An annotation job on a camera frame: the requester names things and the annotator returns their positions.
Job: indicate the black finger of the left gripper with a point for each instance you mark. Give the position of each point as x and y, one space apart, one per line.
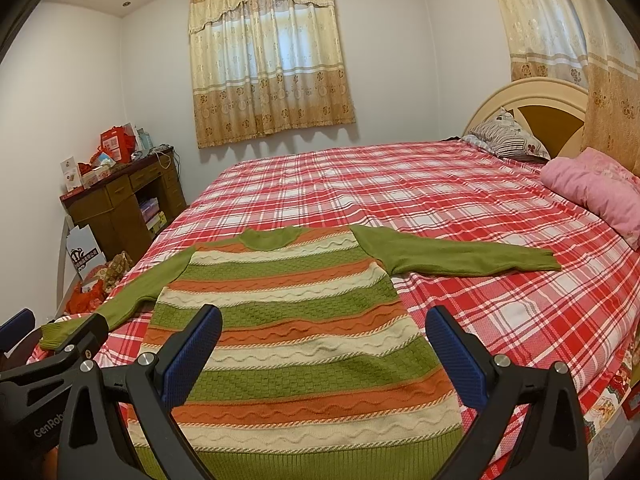
15 329
34 396

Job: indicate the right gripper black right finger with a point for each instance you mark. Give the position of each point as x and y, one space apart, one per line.
552 442

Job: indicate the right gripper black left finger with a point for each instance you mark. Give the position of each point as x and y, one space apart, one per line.
93 442

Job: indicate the green orange cream striped sweater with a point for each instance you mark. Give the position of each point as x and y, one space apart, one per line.
320 372

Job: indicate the red plastic bag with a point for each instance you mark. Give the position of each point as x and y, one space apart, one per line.
85 298

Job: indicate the red plaid bed sheet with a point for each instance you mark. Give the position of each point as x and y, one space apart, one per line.
583 314

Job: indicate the white printed cardboard box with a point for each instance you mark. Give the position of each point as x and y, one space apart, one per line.
84 251

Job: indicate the brown patterned bag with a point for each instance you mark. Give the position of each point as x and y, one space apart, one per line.
114 271

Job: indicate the white greeting card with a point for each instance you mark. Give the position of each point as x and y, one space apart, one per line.
71 174

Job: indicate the dark brown wooden desk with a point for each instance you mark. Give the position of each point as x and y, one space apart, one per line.
111 207

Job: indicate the stacked books in desk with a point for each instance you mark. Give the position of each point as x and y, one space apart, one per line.
153 217

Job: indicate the red gift box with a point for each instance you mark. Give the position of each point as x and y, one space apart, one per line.
118 143

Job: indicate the pink folded quilt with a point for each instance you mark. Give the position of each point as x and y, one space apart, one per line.
601 185

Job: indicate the grey striped pillow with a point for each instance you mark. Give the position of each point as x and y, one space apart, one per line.
502 136

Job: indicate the cream wooden headboard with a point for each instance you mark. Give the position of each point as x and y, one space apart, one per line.
553 110

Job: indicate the beige patterned window curtain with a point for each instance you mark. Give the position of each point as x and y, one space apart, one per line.
259 67

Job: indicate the beige patterned side curtain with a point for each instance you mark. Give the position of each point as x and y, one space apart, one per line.
584 42

